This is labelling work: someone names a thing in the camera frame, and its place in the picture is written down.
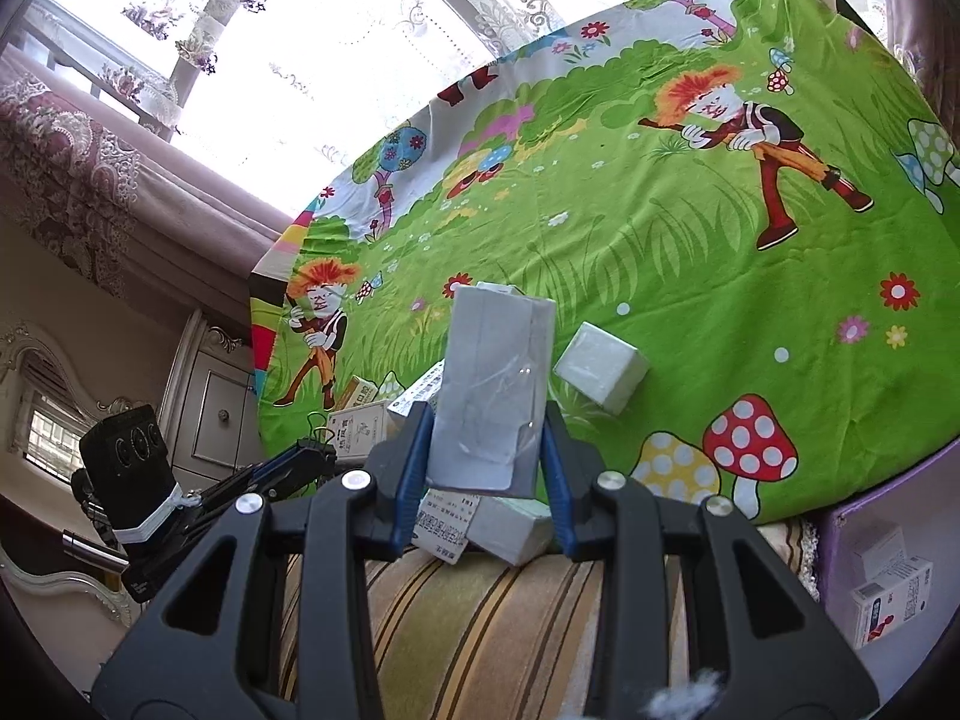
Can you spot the purple storage box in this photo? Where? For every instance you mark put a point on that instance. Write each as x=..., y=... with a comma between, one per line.
x=900, y=480

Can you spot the white cube box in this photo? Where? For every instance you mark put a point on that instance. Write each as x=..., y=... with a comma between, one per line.
x=600, y=364

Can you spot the plain pink curtain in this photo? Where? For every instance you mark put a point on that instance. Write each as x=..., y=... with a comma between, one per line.
x=919, y=30

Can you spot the yellow green box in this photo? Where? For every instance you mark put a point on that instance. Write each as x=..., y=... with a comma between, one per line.
x=364, y=392

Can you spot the green cartoon printed blanket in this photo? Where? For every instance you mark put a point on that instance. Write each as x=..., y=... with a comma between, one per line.
x=675, y=277

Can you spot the grey taped box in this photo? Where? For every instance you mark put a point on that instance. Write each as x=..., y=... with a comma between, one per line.
x=487, y=375

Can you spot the plain white small box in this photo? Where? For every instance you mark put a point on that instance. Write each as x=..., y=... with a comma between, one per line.
x=877, y=547

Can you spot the pink curtain with valance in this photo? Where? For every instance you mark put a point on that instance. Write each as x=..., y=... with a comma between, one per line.
x=150, y=187

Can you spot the pale green white box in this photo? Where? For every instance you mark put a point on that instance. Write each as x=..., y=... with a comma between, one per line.
x=514, y=532

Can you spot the white red blue medicine box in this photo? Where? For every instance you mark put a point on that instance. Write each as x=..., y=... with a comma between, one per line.
x=892, y=604

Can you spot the striped cushion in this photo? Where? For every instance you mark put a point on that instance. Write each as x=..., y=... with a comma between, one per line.
x=480, y=615

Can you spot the white lace curtain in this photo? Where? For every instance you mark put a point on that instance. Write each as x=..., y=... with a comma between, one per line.
x=337, y=52

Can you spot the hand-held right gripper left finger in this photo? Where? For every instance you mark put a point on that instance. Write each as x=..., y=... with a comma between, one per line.
x=412, y=487

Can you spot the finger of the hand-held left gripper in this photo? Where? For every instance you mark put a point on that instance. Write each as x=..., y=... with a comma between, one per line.
x=289, y=465

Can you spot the ornate white framed mirror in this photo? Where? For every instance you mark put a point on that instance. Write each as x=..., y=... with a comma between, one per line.
x=45, y=420

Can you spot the white box with small print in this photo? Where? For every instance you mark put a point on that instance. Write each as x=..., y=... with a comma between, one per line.
x=360, y=431

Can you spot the white ornate cabinet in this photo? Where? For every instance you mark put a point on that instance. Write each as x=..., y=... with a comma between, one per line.
x=217, y=420

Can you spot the white box with blue text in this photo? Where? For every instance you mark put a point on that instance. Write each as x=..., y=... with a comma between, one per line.
x=420, y=390

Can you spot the white box with text label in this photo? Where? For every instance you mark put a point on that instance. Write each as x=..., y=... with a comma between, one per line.
x=446, y=529

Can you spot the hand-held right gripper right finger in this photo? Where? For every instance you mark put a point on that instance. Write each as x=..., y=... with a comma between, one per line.
x=559, y=495

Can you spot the white fluff tuft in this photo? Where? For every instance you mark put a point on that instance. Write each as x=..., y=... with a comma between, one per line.
x=694, y=690

